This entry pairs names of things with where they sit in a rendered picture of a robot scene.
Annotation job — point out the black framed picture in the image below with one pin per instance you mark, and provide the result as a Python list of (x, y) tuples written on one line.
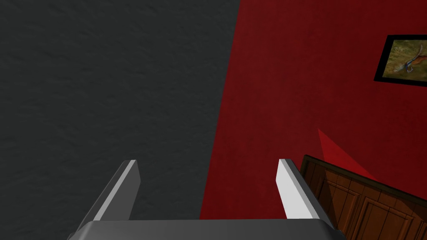
[(407, 60)]

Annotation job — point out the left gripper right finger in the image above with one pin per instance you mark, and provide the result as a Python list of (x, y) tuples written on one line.
[(297, 196)]

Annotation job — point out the brown wooden door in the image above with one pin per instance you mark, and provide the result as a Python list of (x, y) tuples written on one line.
[(373, 210)]

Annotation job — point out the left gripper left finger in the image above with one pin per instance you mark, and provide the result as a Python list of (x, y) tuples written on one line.
[(122, 193)]

